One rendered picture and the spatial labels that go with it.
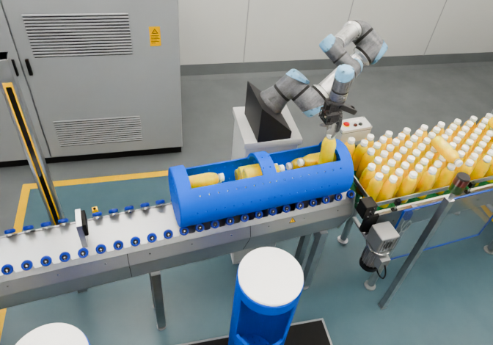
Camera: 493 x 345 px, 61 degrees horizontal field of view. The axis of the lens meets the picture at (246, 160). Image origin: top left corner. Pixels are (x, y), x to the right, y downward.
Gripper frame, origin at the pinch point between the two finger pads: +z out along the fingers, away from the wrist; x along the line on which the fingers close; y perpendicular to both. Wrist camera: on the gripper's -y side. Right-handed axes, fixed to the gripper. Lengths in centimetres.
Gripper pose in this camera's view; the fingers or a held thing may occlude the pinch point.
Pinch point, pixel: (331, 133)
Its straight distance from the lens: 203.1
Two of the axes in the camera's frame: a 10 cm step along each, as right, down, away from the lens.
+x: 3.3, 6.7, -6.7
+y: -9.4, 1.6, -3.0
